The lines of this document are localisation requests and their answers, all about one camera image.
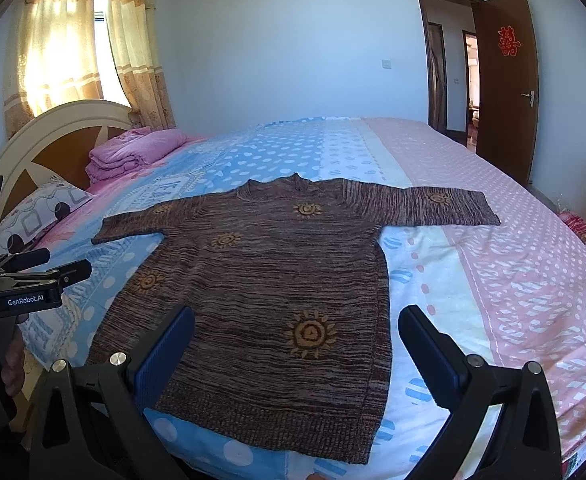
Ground yellow patterned curtain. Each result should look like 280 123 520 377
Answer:
103 0 177 132
3 0 104 140

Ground cream wooden headboard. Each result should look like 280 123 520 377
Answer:
0 100 134 223

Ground patterned pillow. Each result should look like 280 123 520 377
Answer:
0 175 95 262

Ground red paper door decoration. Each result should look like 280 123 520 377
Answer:
497 25 520 57

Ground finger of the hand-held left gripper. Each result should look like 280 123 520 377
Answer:
43 259 93 288
0 247 52 272

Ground brown wooden door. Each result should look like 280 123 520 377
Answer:
473 0 542 187

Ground folded pink blanket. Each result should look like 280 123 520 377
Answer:
87 127 190 184

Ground printed bed sheet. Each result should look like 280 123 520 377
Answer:
0 116 586 480

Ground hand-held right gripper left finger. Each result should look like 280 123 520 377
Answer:
32 306 196 480

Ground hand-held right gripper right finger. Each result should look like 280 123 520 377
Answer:
397 305 565 480

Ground brown knit sweater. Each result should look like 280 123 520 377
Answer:
84 172 502 466

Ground red patterned cloth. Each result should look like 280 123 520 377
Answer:
556 209 586 252

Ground brown door frame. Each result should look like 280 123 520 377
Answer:
415 0 490 137

